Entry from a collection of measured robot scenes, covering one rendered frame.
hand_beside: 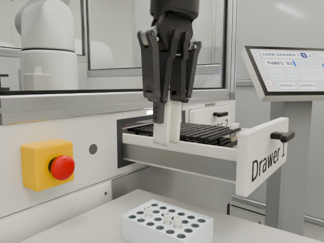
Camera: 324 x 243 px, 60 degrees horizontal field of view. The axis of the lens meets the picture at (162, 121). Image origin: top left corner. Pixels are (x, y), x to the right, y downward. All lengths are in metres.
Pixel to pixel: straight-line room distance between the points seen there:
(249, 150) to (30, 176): 0.36
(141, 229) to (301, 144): 1.25
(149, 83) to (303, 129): 1.25
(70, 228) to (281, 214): 1.27
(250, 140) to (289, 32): 1.89
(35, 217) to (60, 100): 0.21
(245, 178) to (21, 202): 0.37
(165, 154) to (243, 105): 1.89
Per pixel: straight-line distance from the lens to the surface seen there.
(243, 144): 0.48
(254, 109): 2.40
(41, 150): 0.48
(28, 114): 0.51
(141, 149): 0.62
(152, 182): 0.77
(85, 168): 0.59
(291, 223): 1.71
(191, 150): 0.55
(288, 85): 1.42
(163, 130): 0.44
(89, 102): 0.59
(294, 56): 1.59
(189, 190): 0.95
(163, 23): 0.42
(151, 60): 0.41
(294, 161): 1.59
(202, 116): 0.93
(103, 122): 0.61
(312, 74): 1.55
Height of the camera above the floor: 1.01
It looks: 7 degrees down
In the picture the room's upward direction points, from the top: straight up
